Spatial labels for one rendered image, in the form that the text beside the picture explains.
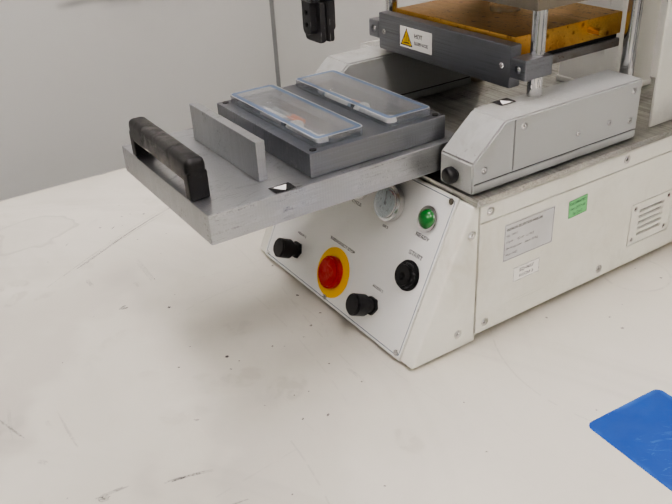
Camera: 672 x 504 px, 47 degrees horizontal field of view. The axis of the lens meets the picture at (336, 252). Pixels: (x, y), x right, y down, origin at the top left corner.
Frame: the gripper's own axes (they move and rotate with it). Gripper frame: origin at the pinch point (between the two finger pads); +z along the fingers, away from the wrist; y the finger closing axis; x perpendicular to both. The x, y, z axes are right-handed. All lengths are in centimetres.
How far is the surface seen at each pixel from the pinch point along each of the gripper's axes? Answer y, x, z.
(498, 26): 19.7, -5.3, 3.0
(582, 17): 29.1, -8.7, 3.0
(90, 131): 8, 144, 55
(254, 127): -8.1, 0.9, 9.8
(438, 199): 5.9, -12.2, 17.4
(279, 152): -8.0, -4.2, 11.0
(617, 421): 10.2, -34.3, 33.8
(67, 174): -1, 144, 66
